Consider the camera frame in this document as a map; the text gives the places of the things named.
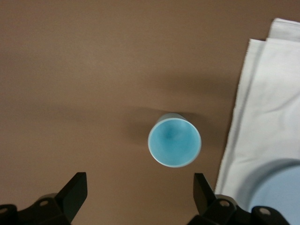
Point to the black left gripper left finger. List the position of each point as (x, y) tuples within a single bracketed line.
[(72, 194)]

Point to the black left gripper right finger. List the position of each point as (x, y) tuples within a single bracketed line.
[(202, 194)]

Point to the blue cup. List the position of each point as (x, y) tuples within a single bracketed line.
[(174, 145)]

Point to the light blue plate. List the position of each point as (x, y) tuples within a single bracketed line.
[(281, 187)]

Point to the white cloth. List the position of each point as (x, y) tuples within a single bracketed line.
[(269, 105)]

